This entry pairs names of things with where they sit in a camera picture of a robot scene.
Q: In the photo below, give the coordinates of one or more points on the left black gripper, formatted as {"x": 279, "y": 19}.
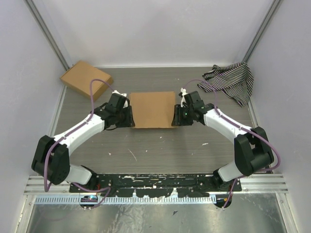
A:
{"x": 129, "y": 122}

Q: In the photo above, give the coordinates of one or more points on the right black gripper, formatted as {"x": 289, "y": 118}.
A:
{"x": 178, "y": 120}

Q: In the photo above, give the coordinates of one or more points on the brown cardboard box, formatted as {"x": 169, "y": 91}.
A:
{"x": 79, "y": 76}
{"x": 153, "y": 110}

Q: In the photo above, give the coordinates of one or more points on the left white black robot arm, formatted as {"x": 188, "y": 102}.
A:
{"x": 52, "y": 155}

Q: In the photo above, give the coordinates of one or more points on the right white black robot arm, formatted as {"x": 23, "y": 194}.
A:
{"x": 252, "y": 151}

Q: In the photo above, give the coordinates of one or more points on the black white striped cloth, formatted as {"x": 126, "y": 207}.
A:
{"x": 235, "y": 81}

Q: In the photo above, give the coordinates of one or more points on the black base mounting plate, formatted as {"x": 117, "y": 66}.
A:
{"x": 158, "y": 185}

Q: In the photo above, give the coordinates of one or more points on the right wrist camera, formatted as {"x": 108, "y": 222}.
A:
{"x": 185, "y": 98}

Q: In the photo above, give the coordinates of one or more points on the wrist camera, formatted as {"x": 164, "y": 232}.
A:
{"x": 123, "y": 95}
{"x": 185, "y": 98}

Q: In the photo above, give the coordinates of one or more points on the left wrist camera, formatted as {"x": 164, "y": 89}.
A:
{"x": 123, "y": 95}

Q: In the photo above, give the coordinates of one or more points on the white slotted cable duct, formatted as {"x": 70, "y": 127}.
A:
{"x": 92, "y": 200}

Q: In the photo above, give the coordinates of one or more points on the aluminium front rail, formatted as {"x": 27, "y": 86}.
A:
{"x": 257, "y": 183}

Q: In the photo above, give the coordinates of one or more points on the right aluminium corner post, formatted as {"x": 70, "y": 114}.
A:
{"x": 262, "y": 28}

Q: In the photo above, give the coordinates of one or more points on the aluminium corner post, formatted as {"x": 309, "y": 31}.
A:
{"x": 47, "y": 33}
{"x": 262, "y": 28}

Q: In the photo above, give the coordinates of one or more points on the left aluminium corner post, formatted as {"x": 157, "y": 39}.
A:
{"x": 47, "y": 33}

